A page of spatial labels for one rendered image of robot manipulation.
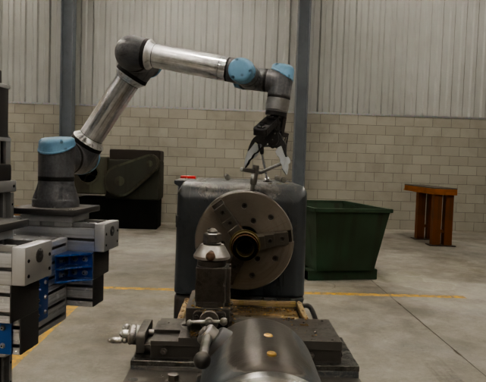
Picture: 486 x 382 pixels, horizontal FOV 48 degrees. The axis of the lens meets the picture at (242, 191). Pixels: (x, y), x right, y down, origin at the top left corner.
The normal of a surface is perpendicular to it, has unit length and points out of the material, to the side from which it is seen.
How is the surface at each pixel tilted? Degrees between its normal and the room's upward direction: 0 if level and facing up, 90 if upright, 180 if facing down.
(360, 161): 90
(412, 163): 90
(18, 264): 90
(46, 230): 90
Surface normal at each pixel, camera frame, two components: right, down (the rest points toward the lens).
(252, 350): -0.14, -0.98
